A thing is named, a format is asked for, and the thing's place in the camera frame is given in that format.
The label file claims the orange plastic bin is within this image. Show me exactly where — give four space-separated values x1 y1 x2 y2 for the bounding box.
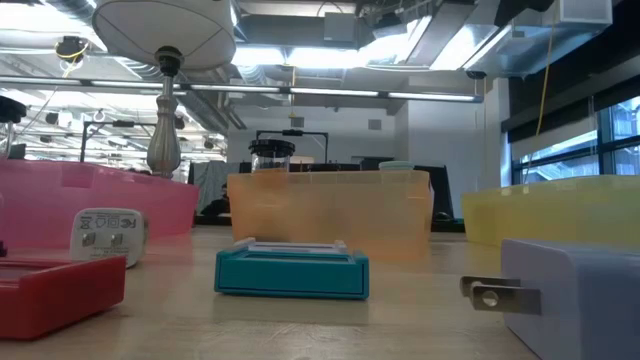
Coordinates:
226 169 435 262

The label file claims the black hourglass orange sand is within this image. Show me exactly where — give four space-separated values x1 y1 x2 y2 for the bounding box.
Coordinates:
248 138 297 176

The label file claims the mint green hourglass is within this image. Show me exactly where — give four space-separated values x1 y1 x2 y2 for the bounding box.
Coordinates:
377 159 416 172

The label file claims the teal digital clock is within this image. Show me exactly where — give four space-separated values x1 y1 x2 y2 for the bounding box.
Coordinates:
214 244 371 301

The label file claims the green white wall charger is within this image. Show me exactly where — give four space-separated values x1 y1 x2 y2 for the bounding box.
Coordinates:
68 207 150 270

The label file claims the lavender wall charger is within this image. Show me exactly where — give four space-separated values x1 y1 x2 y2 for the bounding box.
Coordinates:
459 238 640 360

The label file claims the red digital clock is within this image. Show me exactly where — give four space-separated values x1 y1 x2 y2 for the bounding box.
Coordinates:
0 254 128 342

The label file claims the long ceiling light bar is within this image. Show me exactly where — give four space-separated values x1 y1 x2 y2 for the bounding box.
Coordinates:
0 74 485 105

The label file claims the person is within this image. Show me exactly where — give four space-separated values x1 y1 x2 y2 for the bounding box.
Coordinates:
199 182 231 217

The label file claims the dark background desk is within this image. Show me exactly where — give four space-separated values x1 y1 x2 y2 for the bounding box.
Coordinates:
193 213 234 227

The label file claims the grey fabric cover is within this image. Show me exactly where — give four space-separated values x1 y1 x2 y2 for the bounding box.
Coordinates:
192 160 230 216

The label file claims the grey ceiling box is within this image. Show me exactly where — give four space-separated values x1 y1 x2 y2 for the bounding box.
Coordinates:
322 12 359 44

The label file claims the white shade table lamp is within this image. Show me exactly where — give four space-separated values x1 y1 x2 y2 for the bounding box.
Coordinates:
91 0 237 180

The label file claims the yellow plastic bin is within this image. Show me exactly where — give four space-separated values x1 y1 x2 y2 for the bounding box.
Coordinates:
460 173 640 251

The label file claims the pink plastic bin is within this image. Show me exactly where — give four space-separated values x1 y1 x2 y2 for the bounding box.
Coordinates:
0 158 201 251

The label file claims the window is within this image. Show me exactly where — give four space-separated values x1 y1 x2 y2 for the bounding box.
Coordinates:
509 94 640 186

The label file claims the thin black gantry frame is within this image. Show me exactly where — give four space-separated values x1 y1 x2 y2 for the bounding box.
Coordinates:
79 119 157 164

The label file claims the yellow hanging cable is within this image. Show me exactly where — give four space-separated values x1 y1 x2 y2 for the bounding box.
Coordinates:
535 0 557 137

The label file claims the black ceiling camera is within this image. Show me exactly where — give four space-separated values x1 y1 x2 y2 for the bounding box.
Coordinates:
53 34 91 64

